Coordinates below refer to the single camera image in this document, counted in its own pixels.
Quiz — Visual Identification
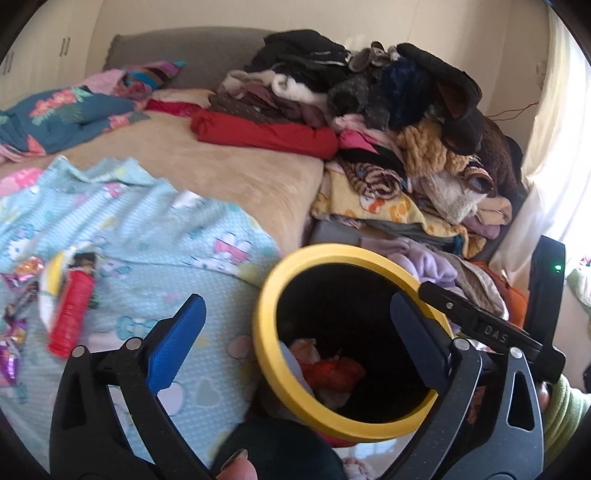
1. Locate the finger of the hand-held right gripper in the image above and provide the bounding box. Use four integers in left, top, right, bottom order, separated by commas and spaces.
418, 281, 568, 385

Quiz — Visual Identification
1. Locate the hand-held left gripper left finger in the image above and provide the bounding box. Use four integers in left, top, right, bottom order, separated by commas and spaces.
48, 293, 218, 480

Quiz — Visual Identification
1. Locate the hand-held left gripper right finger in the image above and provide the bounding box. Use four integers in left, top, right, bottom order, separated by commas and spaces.
379, 290, 546, 480

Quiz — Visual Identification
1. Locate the yellow-rimmed black trash bin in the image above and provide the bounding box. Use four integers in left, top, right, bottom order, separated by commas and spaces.
252, 242, 458, 443

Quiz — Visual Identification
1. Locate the red plastic bag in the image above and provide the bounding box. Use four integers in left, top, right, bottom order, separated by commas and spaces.
300, 353, 367, 394

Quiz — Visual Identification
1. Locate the red tube snack packet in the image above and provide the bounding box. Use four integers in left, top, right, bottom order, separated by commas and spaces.
48, 251, 99, 359

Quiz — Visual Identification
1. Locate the white plastic bag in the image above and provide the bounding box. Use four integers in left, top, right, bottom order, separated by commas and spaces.
276, 338, 354, 411

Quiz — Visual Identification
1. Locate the yellow and white wrapper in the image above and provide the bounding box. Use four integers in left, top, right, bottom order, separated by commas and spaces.
39, 251, 78, 334

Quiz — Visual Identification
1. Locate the shiny purple candy wrapper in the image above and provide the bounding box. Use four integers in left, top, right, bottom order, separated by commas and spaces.
0, 281, 29, 389

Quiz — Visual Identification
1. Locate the person's right forearm green sleeve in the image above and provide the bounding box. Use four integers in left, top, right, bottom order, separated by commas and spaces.
542, 374, 591, 445

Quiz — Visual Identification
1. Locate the person's left hand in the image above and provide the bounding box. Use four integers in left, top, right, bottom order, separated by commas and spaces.
218, 449, 257, 480

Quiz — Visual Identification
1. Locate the orange cloth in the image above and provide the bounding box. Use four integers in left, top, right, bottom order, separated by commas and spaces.
471, 261, 530, 329

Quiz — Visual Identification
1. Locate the lilac fleece garment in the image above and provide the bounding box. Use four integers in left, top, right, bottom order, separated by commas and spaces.
360, 237, 459, 297

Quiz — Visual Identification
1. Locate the cream fleece garment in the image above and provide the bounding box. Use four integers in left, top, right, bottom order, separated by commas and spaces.
420, 173, 491, 225

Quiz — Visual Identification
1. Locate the yellow cartoon blanket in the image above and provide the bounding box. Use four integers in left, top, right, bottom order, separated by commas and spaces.
311, 168, 486, 260

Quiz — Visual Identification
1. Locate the light blue cartoon bedsheet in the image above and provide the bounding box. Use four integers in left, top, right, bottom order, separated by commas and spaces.
0, 156, 286, 468

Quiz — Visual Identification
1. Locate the brown plush blanket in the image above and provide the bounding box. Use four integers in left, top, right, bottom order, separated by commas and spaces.
462, 111, 523, 200

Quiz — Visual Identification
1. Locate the white curtain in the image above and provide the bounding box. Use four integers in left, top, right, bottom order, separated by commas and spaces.
480, 14, 591, 297

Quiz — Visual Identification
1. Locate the person's dark teal trouser leg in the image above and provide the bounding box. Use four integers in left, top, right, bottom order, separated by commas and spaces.
212, 418, 348, 480

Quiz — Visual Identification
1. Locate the tiger striped cloth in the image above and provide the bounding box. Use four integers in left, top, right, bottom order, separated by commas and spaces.
344, 164, 408, 200

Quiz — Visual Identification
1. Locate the tan fuzzy garment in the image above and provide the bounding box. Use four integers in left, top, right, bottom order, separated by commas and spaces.
397, 120, 468, 179

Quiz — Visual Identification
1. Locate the beige bed sheet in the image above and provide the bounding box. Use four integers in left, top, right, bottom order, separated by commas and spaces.
44, 108, 325, 256

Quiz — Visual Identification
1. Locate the red folded garment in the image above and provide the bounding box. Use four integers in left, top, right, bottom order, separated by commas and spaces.
191, 109, 341, 161

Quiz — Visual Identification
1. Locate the pink cartoon blanket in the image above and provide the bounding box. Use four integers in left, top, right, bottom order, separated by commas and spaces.
0, 167, 45, 198

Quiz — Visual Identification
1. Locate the black plush garment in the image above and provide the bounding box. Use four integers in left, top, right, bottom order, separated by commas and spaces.
397, 43, 484, 156

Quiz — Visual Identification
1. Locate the dark red cloth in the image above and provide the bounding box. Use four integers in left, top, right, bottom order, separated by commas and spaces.
145, 99, 205, 119

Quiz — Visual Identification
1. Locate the dark blue fuzzy garment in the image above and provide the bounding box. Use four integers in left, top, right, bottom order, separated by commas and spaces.
383, 58, 435, 131

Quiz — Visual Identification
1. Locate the dark grey fuzzy garment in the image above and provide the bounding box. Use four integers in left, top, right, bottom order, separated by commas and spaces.
328, 76, 394, 131

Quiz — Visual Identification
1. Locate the brown dotted garment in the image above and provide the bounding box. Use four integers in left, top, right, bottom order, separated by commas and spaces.
208, 90, 334, 128

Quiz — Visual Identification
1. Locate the beige pillow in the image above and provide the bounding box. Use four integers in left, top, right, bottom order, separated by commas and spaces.
150, 88, 216, 112

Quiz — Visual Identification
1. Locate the blue floral quilt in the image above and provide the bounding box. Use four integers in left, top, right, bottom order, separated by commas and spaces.
0, 85, 154, 163

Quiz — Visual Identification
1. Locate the striped pillow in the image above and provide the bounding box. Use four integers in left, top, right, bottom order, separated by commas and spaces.
121, 60, 186, 96

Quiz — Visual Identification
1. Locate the grey cloth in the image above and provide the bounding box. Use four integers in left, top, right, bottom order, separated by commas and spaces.
348, 41, 403, 73

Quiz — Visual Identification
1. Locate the white fleece garment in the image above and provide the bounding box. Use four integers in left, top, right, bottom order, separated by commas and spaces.
222, 69, 334, 108

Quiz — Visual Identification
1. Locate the grey headboard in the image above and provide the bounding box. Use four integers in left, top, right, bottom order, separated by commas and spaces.
104, 27, 279, 92

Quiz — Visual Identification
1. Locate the black jacket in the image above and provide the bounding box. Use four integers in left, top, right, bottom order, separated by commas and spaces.
245, 30, 352, 82

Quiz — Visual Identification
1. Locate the white wardrobe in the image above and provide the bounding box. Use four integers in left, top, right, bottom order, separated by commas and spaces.
0, 0, 101, 101

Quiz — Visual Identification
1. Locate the thin wall cable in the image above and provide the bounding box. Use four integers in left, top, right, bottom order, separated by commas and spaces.
492, 98, 542, 123

